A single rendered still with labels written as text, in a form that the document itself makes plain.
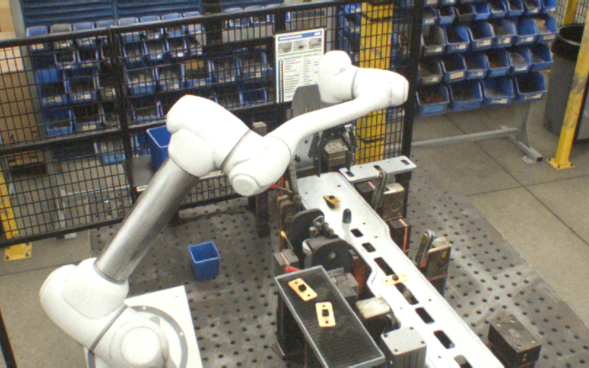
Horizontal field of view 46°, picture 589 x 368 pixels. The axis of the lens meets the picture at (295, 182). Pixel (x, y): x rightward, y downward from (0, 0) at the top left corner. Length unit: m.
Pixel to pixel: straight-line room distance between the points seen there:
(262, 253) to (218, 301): 0.31
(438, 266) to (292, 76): 1.02
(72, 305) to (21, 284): 2.00
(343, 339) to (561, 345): 0.99
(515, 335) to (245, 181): 0.83
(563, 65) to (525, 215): 1.28
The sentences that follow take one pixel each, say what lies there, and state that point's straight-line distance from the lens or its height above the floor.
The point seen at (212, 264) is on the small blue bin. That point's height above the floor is 0.76.
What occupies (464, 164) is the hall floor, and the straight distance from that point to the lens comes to 4.83.
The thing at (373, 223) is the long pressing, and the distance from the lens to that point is 2.35.
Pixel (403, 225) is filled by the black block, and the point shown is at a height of 0.99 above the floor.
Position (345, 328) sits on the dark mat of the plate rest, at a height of 1.16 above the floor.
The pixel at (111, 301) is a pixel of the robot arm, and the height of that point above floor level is 1.10.
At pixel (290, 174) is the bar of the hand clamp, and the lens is 2.30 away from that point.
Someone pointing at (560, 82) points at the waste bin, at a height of 0.41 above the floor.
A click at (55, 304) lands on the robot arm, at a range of 1.97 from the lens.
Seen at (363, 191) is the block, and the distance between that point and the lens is 2.56.
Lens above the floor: 2.33
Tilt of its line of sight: 31 degrees down
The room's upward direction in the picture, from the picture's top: straight up
